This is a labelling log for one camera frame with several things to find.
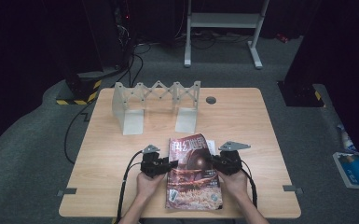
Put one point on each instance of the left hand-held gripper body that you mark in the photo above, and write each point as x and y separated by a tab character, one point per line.
152	163

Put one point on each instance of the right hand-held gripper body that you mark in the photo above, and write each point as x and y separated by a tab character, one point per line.
231	158

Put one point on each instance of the red magazine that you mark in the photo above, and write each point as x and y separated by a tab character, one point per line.
194	183

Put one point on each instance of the translucent white expandable book rack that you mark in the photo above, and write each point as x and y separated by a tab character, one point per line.
155	104

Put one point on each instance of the person's left hand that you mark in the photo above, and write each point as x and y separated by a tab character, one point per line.
147	185

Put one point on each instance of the person's right hand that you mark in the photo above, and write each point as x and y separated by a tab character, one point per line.
236	185

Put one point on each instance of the grey round table grommet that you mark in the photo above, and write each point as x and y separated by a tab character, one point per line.
210	100

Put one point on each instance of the grey tape strip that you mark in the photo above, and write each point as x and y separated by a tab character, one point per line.
67	192
292	188

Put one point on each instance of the black yellow striped stand base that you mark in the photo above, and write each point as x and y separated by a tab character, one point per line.
80	90

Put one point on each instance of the white plastic bottle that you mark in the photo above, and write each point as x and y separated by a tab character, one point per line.
345	140

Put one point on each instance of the blue white box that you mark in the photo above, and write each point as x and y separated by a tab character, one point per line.
354	171

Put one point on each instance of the small red object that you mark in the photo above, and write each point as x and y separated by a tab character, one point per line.
282	38

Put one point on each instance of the black equipment tower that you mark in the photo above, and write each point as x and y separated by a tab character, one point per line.
122	34

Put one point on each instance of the white metal stand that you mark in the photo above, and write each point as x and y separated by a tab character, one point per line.
223	20

